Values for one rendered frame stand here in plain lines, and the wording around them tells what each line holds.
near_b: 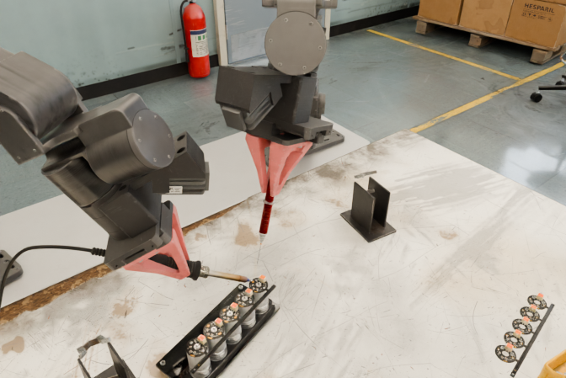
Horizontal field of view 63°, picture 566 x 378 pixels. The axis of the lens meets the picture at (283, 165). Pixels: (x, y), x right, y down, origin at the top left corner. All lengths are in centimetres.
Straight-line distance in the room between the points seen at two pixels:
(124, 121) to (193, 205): 44
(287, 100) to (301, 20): 10
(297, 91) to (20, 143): 27
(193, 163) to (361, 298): 34
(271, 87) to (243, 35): 311
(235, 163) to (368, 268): 37
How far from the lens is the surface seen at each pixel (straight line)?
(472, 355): 67
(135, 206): 49
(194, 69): 330
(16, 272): 81
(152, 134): 45
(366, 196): 76
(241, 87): 45
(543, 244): 87
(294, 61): 44
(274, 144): 51
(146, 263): 56
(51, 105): 48
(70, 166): 48
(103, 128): 45
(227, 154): 99
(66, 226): 87
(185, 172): 48
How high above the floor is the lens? 127
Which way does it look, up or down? 33 degrees down
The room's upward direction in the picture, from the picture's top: straight up
